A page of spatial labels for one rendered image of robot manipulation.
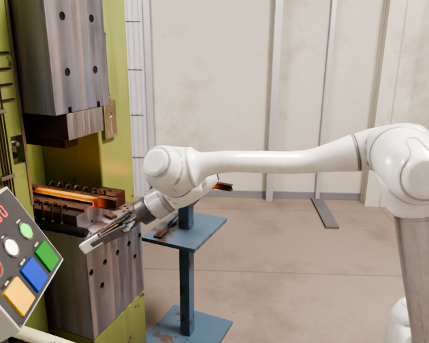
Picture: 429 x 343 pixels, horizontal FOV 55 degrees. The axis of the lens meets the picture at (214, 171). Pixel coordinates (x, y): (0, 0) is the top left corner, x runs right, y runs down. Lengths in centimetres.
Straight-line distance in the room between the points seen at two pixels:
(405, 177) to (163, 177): 52
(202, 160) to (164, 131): 339
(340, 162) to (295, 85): 322
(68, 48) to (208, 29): 282
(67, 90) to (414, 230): 115
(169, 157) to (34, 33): 73
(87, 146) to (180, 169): 104
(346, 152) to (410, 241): 26
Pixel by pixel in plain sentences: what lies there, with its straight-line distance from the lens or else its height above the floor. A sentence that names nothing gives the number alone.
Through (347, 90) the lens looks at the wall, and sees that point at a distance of 441.
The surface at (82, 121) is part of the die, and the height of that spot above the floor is 133.
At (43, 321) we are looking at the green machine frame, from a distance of 189.
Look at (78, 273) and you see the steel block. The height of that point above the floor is 76.
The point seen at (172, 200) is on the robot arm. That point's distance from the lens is 114.
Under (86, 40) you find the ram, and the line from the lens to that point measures 162.
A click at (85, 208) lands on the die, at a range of 168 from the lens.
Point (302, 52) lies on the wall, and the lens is 429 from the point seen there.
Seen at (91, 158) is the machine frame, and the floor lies 109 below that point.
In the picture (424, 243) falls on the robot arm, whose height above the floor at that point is 118.
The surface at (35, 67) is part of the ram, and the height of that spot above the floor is 152.
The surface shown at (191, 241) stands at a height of 68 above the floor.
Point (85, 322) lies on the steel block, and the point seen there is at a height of 54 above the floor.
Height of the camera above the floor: 160
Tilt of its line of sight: 17 degrees down
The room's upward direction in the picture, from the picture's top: 1 degrees clockwise
